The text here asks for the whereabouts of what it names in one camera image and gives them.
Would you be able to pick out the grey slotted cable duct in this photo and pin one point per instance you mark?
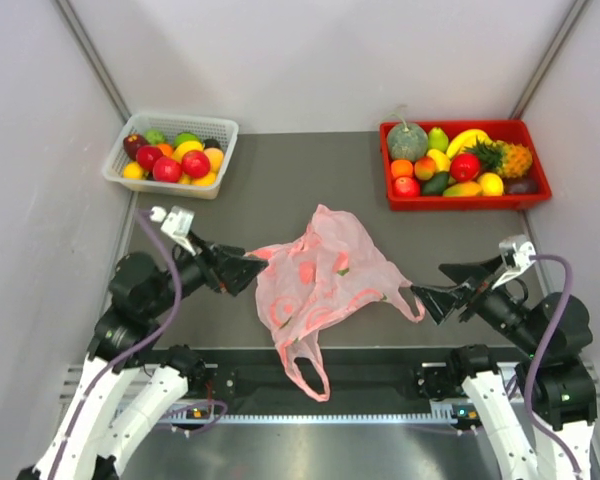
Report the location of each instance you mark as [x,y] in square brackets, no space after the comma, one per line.
[181,415]

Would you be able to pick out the orange peach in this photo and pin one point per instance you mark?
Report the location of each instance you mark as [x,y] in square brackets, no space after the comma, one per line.
[216,158]

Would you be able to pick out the dark red fruit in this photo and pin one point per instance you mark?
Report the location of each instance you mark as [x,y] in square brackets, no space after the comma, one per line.
[132,143]

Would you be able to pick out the red apple in tray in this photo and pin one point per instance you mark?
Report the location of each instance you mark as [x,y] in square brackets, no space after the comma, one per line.
[406,187]

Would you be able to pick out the white perforated plastic basket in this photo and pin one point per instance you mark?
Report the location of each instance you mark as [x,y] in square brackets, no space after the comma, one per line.
[207,187]

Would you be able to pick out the red apple left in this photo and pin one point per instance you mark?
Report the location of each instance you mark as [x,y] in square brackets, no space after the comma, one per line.
[147,155]

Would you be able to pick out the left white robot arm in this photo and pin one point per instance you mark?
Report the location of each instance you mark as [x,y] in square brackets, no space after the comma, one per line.
[126,388]

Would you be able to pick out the green lime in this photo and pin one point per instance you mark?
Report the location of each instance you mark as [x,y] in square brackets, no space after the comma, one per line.
[155,136]

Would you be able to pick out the red green yellow mango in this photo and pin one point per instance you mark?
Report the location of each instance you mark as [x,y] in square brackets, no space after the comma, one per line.
[463,189]

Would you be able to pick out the green melon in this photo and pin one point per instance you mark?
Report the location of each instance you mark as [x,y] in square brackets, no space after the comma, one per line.
[403,139]

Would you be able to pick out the dark green avocado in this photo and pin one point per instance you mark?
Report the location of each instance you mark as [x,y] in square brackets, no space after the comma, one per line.
[436,185]

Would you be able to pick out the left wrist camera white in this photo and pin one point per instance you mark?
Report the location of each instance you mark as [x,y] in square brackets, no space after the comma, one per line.
[175,224]

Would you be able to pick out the yellow banana bunch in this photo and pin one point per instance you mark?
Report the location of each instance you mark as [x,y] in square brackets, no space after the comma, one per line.
[465,140]

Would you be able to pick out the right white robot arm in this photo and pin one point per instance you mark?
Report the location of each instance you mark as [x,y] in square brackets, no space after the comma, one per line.
[540,424]

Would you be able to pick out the red apple right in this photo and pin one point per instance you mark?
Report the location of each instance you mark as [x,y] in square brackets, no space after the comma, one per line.
[195,164]

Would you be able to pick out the yellow lemon in basket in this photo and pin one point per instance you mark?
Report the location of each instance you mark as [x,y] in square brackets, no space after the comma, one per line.
[133,171]

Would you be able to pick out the yellow fruit in basket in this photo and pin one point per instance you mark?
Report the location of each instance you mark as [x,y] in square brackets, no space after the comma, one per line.
[186,147]

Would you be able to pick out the pink printed plastic bag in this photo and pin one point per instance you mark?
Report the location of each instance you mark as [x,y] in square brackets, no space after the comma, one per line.
[319,280]

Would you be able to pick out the red pomegranate fruit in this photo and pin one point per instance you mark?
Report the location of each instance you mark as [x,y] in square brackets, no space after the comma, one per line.
[465,167]

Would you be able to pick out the orange pineapple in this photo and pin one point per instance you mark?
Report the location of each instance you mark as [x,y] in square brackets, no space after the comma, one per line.
[508,160]

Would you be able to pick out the green yellow fruit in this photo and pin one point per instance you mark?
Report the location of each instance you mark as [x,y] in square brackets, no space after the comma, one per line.
[438,139]

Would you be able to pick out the green apple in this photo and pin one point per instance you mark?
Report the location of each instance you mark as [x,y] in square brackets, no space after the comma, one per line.
[183,137]

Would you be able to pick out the red plastic tray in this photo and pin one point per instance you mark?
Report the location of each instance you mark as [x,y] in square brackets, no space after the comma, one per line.
[514,131]

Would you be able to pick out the orange fruit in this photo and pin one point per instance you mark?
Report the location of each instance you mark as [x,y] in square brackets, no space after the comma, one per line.
[401,168]

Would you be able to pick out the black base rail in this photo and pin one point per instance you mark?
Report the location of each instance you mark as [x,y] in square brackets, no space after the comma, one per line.
[359,380]

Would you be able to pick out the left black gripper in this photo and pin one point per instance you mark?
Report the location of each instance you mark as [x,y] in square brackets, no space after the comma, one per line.
[237,271]

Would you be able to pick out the small orange tangerine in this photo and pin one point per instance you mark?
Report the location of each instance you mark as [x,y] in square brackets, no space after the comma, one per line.
[166,149]

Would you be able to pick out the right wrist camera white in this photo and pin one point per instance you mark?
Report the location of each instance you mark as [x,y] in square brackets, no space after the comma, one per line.
[516,253]

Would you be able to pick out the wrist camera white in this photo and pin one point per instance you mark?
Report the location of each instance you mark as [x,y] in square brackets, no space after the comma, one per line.
[175,224]
[516,253]

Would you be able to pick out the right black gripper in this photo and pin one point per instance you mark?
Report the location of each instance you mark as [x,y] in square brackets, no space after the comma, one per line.
[439,301]

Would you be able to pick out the red apple middle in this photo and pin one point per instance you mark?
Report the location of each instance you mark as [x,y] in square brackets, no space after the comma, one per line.
[167,170]

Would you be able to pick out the dark mangosteen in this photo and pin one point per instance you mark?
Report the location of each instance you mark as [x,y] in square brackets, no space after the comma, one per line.
[212,143]

